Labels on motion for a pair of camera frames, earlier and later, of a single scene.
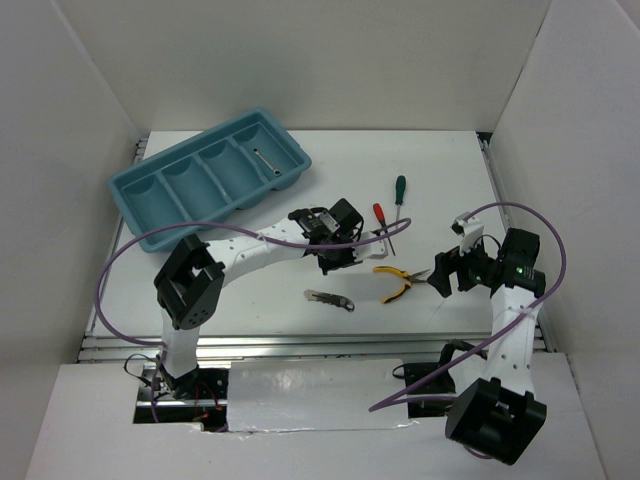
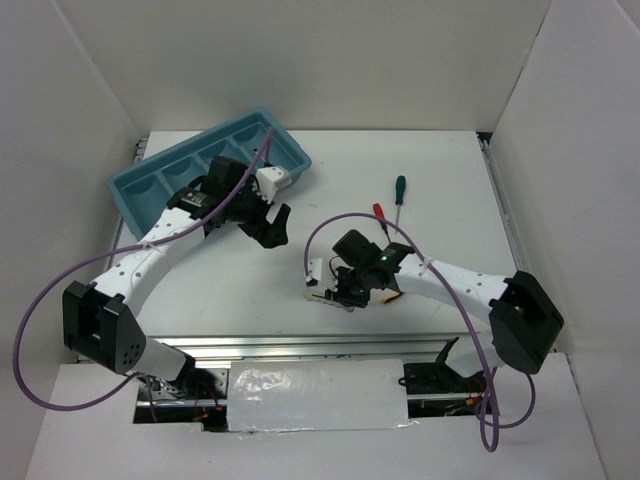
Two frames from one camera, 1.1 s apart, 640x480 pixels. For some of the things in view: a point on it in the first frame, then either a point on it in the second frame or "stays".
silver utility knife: (330, 298) stays
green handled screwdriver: (400, 185) stays
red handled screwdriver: (381, 218) stays
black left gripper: (326, 266) to (277, 233)
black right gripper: (446, 263) to (342, 296)
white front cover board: (292, 395) stays
